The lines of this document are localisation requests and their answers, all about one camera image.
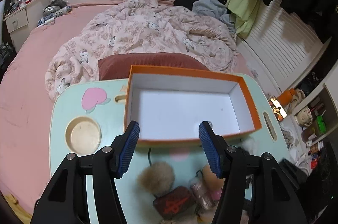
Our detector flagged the brown plush bear toy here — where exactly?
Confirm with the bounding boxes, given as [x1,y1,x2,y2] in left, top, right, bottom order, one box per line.
[202,164,225,192]

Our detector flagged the white fluffy pompom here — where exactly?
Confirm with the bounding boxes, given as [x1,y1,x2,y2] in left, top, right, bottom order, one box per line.
[238,137,259,155]

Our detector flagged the tan fluffy scrunchie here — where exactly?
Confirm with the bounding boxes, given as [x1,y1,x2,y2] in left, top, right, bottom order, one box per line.
[137,162,175,196]

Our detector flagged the clear plastic packet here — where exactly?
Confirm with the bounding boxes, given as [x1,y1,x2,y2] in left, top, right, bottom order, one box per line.
[190,177,215,210]

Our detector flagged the black pouch red print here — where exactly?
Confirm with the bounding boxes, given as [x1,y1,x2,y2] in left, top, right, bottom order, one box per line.
[153,186,195,220]

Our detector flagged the orange cardboard box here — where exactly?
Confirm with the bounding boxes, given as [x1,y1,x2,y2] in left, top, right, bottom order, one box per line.
[124,65,262,147]

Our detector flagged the mint green lap table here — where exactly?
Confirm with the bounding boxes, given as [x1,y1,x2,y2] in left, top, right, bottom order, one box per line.
[49,75,290,223]

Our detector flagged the orange bottle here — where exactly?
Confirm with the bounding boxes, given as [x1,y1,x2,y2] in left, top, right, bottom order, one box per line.
[277,88,296,107]

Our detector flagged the white shelf unit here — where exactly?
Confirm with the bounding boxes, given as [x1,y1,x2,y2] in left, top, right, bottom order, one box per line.
[281,83,337,154]

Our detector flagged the pink floral duvet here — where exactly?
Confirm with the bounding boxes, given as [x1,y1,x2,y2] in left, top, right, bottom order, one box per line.
[45,0,238,100]

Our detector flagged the grey clothes pile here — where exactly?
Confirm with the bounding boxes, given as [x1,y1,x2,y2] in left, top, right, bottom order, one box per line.
[192,0,236,31]

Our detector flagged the yellow-green hanging cloth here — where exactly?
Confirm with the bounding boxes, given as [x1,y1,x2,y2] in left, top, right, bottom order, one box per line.
[226,0,261,39]

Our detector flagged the black clothes pile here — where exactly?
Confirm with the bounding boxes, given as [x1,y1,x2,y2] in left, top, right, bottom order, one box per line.
[174,0,199,10]

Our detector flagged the striped clothes on bed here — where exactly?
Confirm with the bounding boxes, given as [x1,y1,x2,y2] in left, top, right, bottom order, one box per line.
[37,0,73,27]

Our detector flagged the white bedside cabinet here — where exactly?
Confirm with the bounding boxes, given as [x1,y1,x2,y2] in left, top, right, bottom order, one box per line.
[4,0,50,52]

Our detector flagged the dark red corduroy pillow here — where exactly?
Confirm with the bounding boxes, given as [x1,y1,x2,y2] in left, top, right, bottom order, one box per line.
[98,52,208,80]

